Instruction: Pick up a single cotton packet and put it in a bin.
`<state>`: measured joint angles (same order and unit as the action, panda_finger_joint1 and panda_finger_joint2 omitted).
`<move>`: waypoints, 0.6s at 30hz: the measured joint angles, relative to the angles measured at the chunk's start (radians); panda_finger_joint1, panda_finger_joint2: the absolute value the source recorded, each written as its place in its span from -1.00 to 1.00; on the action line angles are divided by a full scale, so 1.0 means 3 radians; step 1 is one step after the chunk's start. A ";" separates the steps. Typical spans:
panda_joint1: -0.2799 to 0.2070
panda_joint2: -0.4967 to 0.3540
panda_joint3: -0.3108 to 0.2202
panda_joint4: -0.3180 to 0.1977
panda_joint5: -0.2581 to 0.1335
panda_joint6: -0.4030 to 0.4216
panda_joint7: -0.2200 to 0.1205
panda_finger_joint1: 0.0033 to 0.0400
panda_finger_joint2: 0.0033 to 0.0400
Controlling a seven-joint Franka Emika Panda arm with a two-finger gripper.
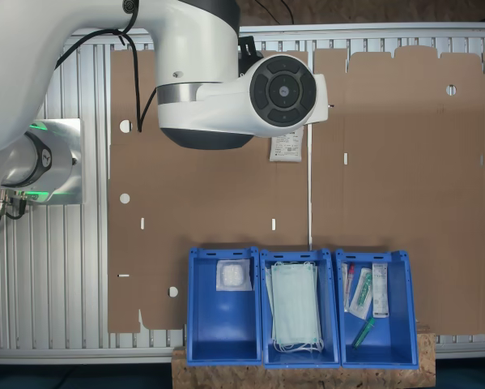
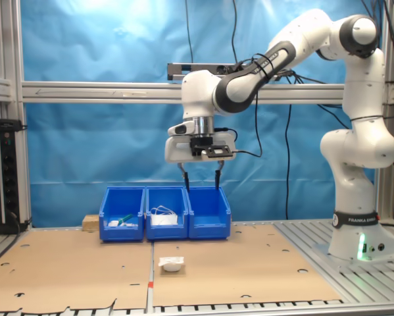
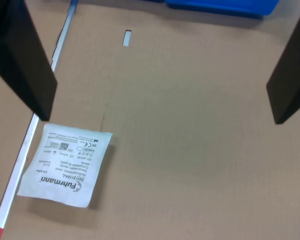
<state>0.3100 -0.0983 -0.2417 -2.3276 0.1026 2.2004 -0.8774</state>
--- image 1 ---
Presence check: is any white printed cotton packet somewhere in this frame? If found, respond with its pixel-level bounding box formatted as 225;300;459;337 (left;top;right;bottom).
269;126;304;163

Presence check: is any clear bag of gauze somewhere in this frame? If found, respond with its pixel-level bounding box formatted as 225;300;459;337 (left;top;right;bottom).
215;259;254;293

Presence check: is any stack of white masks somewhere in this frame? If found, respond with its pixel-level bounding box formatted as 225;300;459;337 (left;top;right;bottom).
265;260;325;353

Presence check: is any blue bin with gauze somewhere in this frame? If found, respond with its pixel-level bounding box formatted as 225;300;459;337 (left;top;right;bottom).
185;246;264;366

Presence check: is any red capped tube packet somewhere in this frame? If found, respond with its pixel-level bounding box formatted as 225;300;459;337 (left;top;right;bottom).
341;262;357;314

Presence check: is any blue bin with masks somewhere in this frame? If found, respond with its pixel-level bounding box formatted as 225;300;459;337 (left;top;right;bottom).
259;248;342;369

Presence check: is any green tube in clear packet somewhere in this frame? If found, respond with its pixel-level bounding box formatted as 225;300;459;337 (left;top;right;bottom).
348;267;375;319

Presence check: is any brown cardboard sheet notched edge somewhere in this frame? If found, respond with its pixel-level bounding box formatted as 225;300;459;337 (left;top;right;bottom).
311;45;485;336

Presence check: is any long white printed packet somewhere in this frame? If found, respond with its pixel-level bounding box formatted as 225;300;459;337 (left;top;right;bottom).
371;262;390;319

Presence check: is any loose green tube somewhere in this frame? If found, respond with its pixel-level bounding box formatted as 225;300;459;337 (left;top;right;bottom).
351;317;377;350

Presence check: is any chipboard wood block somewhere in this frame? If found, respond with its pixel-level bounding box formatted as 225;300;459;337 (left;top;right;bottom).
171;322;437;389

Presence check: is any blue bin with syringes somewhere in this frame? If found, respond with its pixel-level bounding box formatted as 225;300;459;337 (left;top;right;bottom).
334;249;420;370

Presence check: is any black gripper camera mount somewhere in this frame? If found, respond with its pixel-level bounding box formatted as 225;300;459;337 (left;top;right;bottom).
236;35;265;78

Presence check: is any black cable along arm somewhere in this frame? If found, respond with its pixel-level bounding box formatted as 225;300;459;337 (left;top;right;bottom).
53;0;159;135

